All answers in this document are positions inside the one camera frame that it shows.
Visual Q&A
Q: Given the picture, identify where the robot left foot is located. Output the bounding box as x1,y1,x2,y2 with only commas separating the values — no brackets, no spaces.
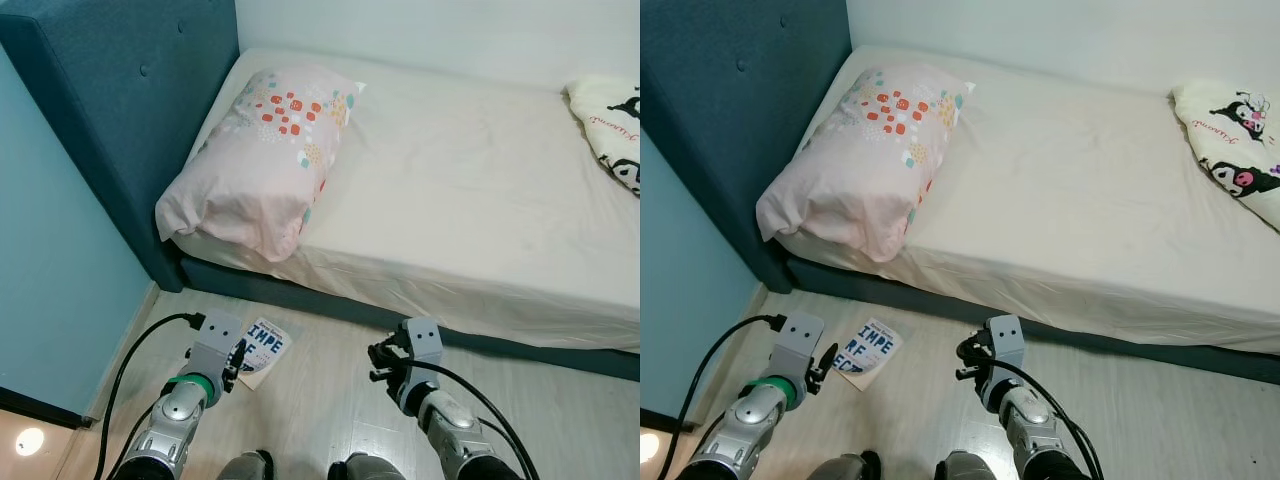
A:
218,450,277,480
810,452,882,480

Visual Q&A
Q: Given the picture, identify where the dark skirting board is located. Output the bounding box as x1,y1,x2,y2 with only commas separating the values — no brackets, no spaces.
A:
640,405,692,432
0,385,93,432

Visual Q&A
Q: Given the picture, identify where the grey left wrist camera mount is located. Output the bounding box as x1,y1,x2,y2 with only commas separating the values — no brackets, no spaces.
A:
775,312,827,382
190,312,244,380

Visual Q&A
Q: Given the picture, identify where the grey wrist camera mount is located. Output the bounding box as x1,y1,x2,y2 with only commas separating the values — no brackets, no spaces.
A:
987,315,1027,370
775,312,827,382
400,318,444,365
190,312,244,380

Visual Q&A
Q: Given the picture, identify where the pink pillow with coloured dots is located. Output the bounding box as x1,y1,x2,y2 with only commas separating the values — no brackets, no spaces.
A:
155,67,367,264
755,65,977,264

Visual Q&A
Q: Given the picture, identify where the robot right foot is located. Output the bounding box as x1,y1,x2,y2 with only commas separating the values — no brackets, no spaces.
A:
935,450,1002,480
330,452,407,480

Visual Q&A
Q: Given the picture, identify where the cream cartoon print blanket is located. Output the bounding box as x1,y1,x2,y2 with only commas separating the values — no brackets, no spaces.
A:
565,78,641,199
1172,80,1280,234

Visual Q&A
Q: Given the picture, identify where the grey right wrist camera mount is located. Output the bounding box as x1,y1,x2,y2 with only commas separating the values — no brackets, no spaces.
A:
987,315,1027,370
400,318,444,365

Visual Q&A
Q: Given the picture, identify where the white book with blue letters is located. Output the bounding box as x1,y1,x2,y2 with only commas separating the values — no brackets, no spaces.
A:
238,318,294,392
835,318,905,392

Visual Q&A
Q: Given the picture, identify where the blue upholstered headboard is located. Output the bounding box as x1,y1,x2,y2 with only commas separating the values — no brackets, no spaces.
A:
640,0,854,297
0,0,242,294

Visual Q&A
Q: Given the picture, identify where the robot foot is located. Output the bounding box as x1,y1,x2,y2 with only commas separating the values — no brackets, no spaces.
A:
218,450,277,480
810,452,882,480
330,452,407,480
935,450,1002,480

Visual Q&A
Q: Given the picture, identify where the mattress with cream sheet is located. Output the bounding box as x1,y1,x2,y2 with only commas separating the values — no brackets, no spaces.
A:
775,45,1280,357
175,48,641,352

